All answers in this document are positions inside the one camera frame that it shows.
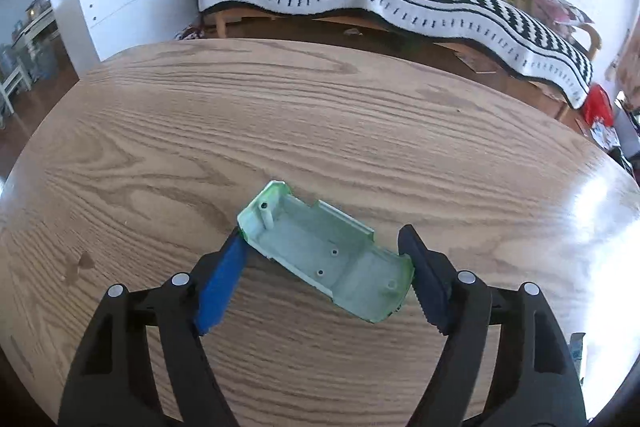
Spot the pink floral pile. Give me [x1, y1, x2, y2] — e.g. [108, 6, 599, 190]
[514, 0, 597, 42]

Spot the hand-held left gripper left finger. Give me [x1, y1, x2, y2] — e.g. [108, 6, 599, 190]
[57, 227, 248, 427]

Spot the green plastic toy car shell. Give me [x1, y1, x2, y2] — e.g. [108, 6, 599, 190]
[236, 180, 416, 324]

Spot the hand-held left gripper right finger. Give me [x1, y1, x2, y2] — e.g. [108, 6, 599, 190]
[398, 225, 587, 427]

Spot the white shelf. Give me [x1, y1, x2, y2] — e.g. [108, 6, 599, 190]
[0, 0, 57, 128]

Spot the red bag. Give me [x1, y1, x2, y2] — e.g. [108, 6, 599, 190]
[582, 83, 616, 131]

